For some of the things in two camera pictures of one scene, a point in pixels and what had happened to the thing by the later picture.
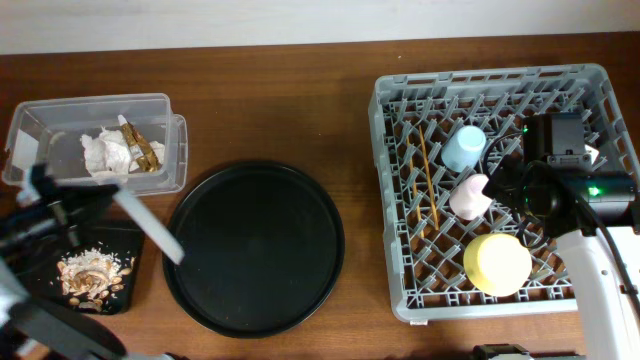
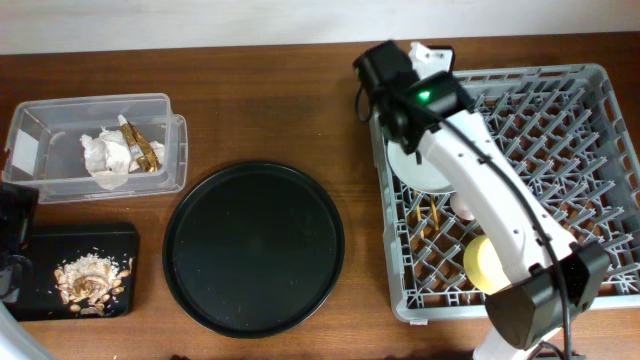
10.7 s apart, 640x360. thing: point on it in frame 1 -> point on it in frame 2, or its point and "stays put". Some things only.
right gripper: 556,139 -> 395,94
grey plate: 150,227 -> 422,177
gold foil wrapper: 145,155 stays put
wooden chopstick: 414,187 stays put
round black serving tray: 264,247 stays put
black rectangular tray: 40,260 stays put
